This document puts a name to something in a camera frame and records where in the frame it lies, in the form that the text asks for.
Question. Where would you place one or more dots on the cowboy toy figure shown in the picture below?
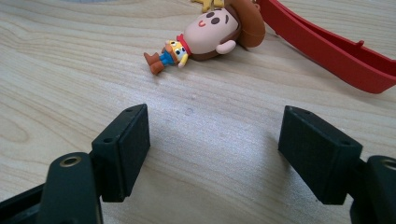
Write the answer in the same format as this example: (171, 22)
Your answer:
(205, 35)

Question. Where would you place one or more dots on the yellow toy piece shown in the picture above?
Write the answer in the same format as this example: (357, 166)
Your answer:
(208, 4)

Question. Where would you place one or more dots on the red plastic tray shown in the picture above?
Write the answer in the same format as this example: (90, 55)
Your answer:
(330, 49)

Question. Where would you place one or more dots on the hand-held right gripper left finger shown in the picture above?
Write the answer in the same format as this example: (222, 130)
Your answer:
(120, 155)

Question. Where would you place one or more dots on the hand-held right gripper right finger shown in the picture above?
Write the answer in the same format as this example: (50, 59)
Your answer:
(317, 152)

